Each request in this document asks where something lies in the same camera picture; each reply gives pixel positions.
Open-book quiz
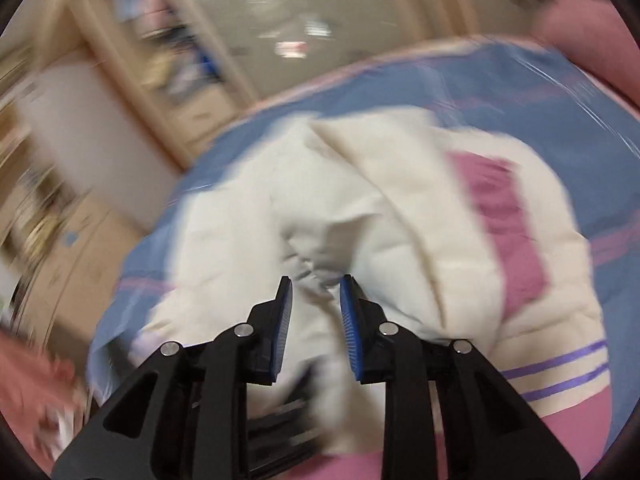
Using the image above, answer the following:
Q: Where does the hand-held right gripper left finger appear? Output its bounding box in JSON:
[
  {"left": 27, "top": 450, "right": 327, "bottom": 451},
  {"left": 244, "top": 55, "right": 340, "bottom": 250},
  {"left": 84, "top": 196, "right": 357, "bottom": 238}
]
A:
[{"left": 50, "top": 275, "right": 294, "bottom": 480}]

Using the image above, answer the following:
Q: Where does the blue plaid bed cover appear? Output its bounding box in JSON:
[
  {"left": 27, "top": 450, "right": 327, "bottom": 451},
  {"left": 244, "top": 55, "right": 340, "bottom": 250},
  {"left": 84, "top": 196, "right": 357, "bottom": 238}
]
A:
[{"left": 87, "top": 42, "right": 640, "bottom": 411}]

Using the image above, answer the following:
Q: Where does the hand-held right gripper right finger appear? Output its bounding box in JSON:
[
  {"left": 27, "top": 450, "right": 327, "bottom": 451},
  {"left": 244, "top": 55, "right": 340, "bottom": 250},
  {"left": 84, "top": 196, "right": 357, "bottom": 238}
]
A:
[{"left": 339, "top": 274, "right": 583, "bottom": 480}]

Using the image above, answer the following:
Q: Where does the cream and pink hooded jacket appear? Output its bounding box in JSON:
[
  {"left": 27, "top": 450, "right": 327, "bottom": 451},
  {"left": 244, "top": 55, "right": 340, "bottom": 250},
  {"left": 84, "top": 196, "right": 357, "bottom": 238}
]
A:
[{"left": 127, "top": 107, "right": 613, "bottom": 480}]

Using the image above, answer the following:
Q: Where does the rolled pink quilt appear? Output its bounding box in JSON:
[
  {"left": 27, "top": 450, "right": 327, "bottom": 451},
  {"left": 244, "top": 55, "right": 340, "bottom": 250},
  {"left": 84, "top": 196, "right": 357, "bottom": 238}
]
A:
[{"left": 532, "top": 0, "right": 640, "bottom": 126}]

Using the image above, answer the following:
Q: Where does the wardrobe with frosted sliding doors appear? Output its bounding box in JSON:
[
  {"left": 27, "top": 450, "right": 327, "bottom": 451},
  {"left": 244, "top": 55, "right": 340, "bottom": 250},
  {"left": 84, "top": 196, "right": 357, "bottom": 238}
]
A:
[{"left": 70, "top": 0, "right": 541, "bottom": 171}]

